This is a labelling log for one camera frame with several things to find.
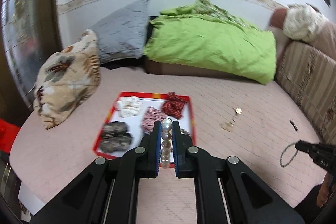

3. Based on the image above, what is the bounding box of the black hair pin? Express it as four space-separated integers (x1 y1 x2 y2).
289 120 298 132

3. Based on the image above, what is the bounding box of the grey black organza scrunchie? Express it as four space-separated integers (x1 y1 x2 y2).
100 121 133 153

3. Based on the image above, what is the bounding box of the stained glass door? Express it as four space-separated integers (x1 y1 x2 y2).
1 0 47 107

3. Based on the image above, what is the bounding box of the striped beige cushion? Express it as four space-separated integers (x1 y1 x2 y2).
276 42 335 145

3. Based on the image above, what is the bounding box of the green duvet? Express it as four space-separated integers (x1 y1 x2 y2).
143 0 276 85

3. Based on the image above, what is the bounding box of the right hand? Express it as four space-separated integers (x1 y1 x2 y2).
316 173 333 208

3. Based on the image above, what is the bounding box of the white crumpled cloth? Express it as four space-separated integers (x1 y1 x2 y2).
282 4 329 43

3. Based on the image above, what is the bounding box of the red tray box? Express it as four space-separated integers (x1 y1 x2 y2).
93 92 196 159

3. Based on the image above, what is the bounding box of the grey quilted pillow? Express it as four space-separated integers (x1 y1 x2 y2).
91 0 150 64

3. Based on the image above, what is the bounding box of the pink plaid scrunchie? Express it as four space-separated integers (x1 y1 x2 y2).
141 107 167 134

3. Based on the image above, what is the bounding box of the white floral scrunchie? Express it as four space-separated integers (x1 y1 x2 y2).
116 96 142 118

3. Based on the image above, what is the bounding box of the red bag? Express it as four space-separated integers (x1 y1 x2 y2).
0 119 20 153

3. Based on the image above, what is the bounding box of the red polka dot scrunchie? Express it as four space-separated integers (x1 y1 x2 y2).
161 92 187 119

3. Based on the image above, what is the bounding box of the leaf pattern beige pillow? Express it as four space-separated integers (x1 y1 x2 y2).
34 29 101 130

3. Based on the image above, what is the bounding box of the pearl bracelet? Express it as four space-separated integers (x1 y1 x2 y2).
159 118 173 169

